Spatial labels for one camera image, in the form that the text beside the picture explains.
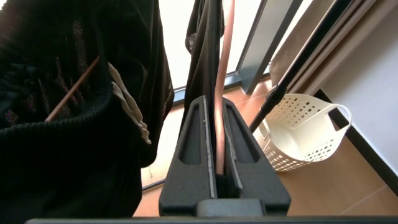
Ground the black clothes rack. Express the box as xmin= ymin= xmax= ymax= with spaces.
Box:
xmin=248 ymin=0 xmax=354 ymax=133

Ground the white laundry basket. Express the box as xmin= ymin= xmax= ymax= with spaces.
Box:
xmin=253 ymin=93 xmax=353 ymax=173

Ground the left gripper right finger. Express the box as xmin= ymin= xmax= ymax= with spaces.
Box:
xmin=222 ymin=98 xmax=292 ymax=217

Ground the black garment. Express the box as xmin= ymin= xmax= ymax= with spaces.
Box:
xmin=180 ymin=0 xmax=225 ymax=131
xmin=0 ymin=0 xmax=175 ymax=218

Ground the brown curtain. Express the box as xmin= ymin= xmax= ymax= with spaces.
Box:
xmin=269 ymin=0 xmax=385 ymax=96

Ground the window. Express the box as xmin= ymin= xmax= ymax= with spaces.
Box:
xmin=141 ymin=0 xmax=315 ymax=191

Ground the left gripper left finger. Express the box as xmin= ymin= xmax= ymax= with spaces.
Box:
xmin=159 ymin=95 xmax=218 ymax=217

